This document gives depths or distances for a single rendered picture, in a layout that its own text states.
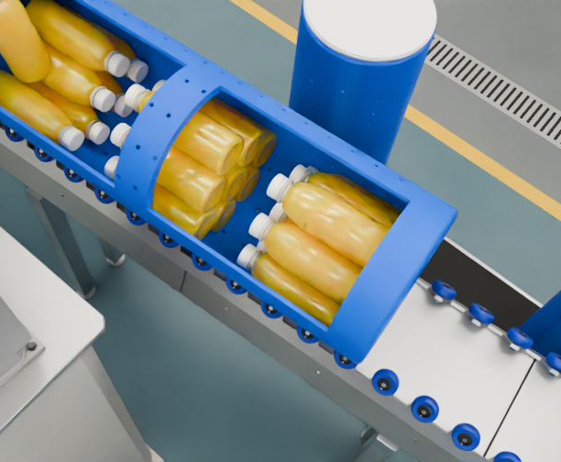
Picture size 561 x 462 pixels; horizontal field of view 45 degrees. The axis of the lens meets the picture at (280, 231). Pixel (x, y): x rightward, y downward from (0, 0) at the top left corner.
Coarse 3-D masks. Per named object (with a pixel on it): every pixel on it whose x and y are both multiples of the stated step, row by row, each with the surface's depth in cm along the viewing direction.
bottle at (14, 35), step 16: (0, 0) 103; (16, 0) 106; (0, 16) 104; (16, 16) 106; (0, 32) 106; (16, 32) 108; (32, 32) 111; (0, 48) 110; (16, 48) 110; (32, 48) 112; (16, 64) 114; (32, 64) 115; (48, 64) 118; (32, 80) 118
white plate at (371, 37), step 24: (312, 0) 141; (336, 0) 141; (360, 0) 142; (384, 0) 142; (408, 0) 143; (432, 0) 143; (312, 24) 137; (336, 24) 138; (360, 24) 138; (384, 24) 139; (408, 24) 139; (432, 24) 140; (336, 48) 135; (360, 48) 135; (384, 48) 136; (408, 48) 136
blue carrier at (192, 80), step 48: (96, 0) 113; (144, 48) 127; (192, 96) 102; (240, 96) 104; (48, 144) 112; (96, 144) 129; (144, 144) 102; (288, 144) 121; (336, 144) 103; (144, 192) 104; (384, 192) 115; (192, 240) 105; (240, 240) 122; (384, 240) 93; (432, 240) 94; (384, 288) 92; (336, 336) 99
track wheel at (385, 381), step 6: (378, 372) 111; (384, 372) 110; (390, 372) 111; (372, 378) 112; (378, 378) 111; (384, 378) 111; (390, 378) 110; (396, 378) 110; (372, 384) 112; (378, 384) 111; (384, 384) 111; (390, 384) 110; (396, 384) 110; (378, 390) 112; (384, 390) 111; (390, 390) 111; (396, 390) 111
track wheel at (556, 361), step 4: (552, 352) 116; (548, 356) 115; (552, 356) 115; (556, 356) 115; (560, 356) 117; (548, 360) 115; (552, 360) 114; (556, 360) 114; (560, 360) 113; (552, 364) 114; (556, 364) 113; (560, 364) 113; (556, 368) 114; (560, 368) 113
